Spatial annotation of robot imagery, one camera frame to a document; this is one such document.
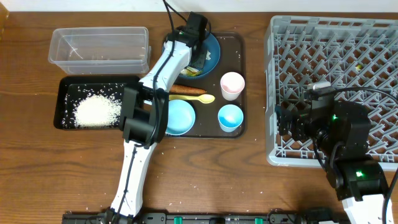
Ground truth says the light blue plastic cup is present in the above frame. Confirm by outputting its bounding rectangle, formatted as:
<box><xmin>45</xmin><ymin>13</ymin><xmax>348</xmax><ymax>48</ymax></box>
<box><xmin>217</xmin><ymin>105</ymin><xmax>244</xmax><ymax>133</ymax></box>

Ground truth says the clear plastic waste bin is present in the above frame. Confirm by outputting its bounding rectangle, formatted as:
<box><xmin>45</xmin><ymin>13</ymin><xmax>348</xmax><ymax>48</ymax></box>
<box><xmin>48</xmin><ymin>27</ymin><xmax>151</xmax><ymax>75</ymax></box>

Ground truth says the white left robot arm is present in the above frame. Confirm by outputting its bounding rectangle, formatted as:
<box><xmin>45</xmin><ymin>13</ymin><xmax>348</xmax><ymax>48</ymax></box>
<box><xmin>111</xmin><ymin>25</ymin><xmax>210</xmax><ymax>223</ymax></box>

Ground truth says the orange carrot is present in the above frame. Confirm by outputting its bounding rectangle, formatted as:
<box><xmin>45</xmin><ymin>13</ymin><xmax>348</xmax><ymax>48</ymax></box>
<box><xmin>170</xmin><ymin>85</ymin><xmax>207</xmax><ymax>95</ymax></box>

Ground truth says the grey dishwasher rack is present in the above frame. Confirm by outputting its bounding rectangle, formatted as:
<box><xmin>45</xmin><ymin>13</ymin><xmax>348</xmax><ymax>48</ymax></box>
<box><xmin>264</xmin><ymin>16</ymin><xmax>397</xmax><ymax>171</ymax></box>

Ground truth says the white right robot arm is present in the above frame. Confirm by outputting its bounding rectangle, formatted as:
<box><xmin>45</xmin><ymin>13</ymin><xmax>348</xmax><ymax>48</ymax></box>
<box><xmin>275</xmin><ymin>100</ymin><xmax>394</xmax><ymax>223</ymax></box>

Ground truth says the pink plastic cup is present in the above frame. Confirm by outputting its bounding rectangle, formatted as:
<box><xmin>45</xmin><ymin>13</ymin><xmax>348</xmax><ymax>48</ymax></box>
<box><xmin>220</xmin><ymin>72</ymin><xmax>245</xmax><ymax>101</ymax></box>

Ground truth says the dark brown serving tray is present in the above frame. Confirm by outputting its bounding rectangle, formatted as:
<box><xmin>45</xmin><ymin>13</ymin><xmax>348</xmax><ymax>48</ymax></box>
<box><xmin>175</xmin><ymin>32</ymin><xmax>246</xmax><ymax>139</ymax></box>

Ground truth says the dark blue plate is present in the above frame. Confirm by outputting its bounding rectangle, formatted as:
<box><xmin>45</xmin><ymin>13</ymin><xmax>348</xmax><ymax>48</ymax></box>
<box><xmin>179</xmin><ymin>33</ymin><xmax>221</xmax><ymax>79</ymax></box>

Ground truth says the yellow plastic spoon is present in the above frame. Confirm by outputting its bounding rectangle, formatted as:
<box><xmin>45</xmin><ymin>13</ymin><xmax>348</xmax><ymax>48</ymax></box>
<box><xmin>169</xmin><ymin>94</ymin><xmax>215</xmax><ymax>104</ymax></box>

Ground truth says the light blue bowl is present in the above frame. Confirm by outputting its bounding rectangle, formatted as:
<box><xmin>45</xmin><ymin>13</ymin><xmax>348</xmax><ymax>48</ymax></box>
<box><xmin>165</xmin><ymin>100</ymin><xmax>196</xmax><ymax>136</ymax></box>

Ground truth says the black food waste tray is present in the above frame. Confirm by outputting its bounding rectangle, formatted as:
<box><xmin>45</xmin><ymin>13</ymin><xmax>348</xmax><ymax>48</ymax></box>
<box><xmin>53</xmin><ymin>75</ymin><xmax>139</xmax><ymax>130</ymax></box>

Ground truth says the yellow green snack wrapper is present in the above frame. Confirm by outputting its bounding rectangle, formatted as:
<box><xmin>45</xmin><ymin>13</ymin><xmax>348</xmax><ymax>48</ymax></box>
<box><xmin>180</xmin><ymin>66</ymin><xmax>202</xmax><ymax>77</ymax></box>

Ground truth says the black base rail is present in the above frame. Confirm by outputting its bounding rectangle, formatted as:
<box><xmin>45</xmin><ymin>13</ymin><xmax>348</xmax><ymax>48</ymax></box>
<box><xmin>62</xmin><ymin>207</ymin><xmax>350</xmax><ymax>224</ymax></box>

